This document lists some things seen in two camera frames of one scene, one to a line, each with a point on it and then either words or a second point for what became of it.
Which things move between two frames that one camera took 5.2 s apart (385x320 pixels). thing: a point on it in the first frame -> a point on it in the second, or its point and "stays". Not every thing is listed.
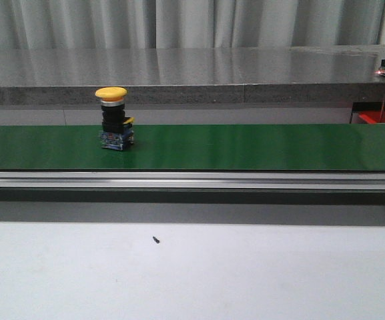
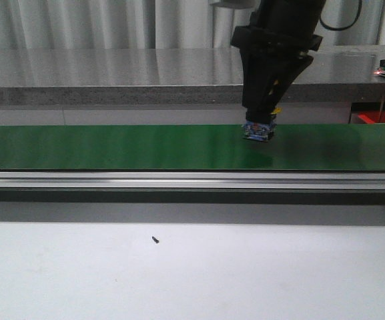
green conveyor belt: x=299 y=147 stays
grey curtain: x=16 y=25 stays
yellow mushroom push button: x=117 y=131 -> x=261 y=131
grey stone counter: x=267 y=75 stays
